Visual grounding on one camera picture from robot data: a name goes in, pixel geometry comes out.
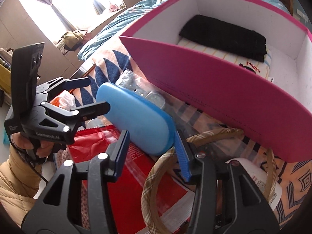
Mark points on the blue floral duvet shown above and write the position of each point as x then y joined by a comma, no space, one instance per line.
109,26

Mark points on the striped white zipper pouch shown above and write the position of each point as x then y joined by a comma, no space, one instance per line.
256,67

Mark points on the orange patterned blanket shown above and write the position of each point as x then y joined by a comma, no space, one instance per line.
114,61

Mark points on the orange plastic bag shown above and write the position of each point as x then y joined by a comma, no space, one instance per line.
61,100

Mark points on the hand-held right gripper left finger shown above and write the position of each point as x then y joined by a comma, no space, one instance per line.
123,151

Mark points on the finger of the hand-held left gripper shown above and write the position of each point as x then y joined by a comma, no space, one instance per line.
78,82
92,109

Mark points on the yellow storage box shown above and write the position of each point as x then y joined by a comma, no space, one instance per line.
3,75

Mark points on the beige plaid headband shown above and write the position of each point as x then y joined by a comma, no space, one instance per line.
146,190

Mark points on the pink windowsill ornament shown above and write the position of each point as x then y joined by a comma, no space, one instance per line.
113,7

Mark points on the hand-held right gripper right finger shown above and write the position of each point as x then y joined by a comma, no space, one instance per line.
182,156

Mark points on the black knitted cloth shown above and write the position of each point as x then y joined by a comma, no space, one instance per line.
219,34

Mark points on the pile of clothes by window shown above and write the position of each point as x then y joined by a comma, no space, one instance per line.
73,37

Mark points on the pink knitted cloth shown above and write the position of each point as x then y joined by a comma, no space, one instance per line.
62,157

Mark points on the blue glasses case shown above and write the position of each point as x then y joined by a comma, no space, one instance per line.
136,119

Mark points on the wristwatch in clear bag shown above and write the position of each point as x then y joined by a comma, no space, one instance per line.
156,98

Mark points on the red plastic packet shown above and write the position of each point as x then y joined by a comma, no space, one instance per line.
136,187

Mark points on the person's left forearm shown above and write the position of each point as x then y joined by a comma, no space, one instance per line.
17,187

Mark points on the person's left hand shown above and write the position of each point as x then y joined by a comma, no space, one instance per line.
45,148

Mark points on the white wall socket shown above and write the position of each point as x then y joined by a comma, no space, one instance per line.
301,13

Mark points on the pink cardboard box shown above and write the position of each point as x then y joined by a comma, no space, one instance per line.
207,85

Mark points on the smartphone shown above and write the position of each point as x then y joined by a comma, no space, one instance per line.
84,70

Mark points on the white printed packet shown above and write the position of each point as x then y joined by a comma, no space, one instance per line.
253,173

